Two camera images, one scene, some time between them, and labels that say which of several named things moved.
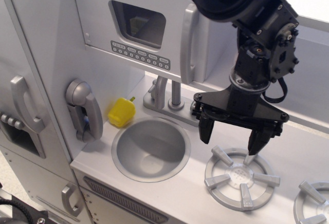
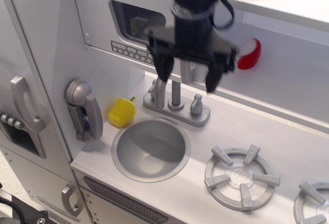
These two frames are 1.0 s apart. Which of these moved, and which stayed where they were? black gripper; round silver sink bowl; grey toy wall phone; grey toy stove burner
Moved: black gripper
Stayed: grey toy wall phone; grey toy stove burner; round silver sink bowl
